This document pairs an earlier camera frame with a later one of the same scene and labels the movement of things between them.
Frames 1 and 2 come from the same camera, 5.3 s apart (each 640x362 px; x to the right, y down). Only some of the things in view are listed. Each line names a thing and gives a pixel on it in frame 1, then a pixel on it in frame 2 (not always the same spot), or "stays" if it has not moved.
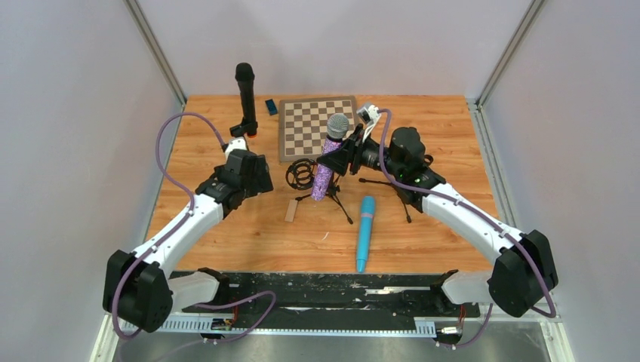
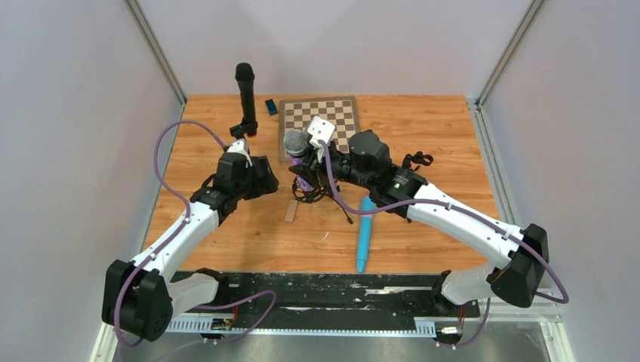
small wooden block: (290, 210) stays
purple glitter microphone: (337, 126) to (295, 143)
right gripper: (353, 151) to (310, 163)
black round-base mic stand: (244, 128) stays
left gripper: (243, 130) stays
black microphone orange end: (245, 75) stays
